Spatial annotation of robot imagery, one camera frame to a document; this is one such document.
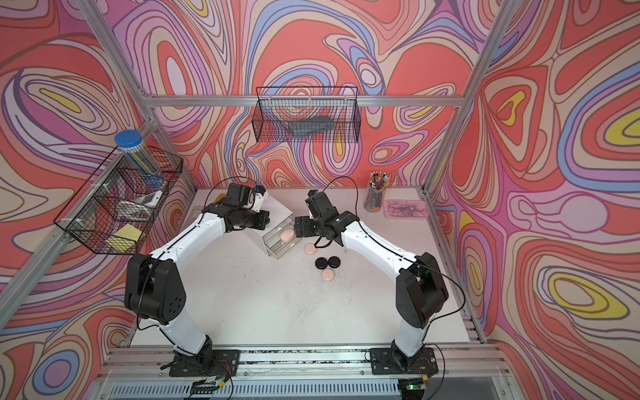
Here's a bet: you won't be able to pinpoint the black earphone case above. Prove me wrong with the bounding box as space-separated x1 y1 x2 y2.
328 256 341 268
315 257 328 270

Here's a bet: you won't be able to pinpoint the pink earphone case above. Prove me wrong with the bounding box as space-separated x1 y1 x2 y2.
304 243 318 255
321 269 336 282
280 228 295 243

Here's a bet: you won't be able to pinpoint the white drawer cabinet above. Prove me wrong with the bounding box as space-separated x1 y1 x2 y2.
245 193 293 254

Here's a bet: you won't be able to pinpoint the pink earphone case front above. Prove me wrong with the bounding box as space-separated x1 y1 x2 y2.
321 269 336 282

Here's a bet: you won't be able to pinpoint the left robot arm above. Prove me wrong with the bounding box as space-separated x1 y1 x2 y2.
124 204 269 377

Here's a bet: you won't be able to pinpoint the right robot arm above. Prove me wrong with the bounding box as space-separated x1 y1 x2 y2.
294 212 449 373

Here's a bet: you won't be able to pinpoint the mesh pen holder cup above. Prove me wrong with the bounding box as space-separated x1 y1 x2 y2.
364 172 390 213

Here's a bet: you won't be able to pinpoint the pink transparent pencil case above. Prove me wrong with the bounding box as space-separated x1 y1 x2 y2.
383 199 429 219

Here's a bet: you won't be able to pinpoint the white item in left basket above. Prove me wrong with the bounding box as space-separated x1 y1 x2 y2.
133 190 163 208

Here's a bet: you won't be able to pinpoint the dark object in back basket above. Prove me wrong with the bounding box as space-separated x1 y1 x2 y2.
287 116 335 138

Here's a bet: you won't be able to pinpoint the yellow sticky notes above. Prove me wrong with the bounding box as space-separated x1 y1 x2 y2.
107 224 142 253

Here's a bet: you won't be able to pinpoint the blue lid pencil jar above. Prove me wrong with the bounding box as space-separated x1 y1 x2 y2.
114 130 166 191

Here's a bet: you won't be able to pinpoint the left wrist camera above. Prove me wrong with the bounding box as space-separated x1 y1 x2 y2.
223 183 267 212

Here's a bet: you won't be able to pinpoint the black wire basket back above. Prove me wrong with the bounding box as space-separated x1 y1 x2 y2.
252 85 362 143

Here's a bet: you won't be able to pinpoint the black wire basket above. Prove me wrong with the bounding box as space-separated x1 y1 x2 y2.
252 85 362 143
54 147 183 255

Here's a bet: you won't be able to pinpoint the black wire basket left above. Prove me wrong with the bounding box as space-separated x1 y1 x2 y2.
54 147 183 255

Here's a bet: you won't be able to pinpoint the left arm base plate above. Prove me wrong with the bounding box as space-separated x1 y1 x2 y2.
163 349 241 378

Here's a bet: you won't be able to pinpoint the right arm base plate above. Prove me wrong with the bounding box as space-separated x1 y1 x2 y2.
367 347 439 377

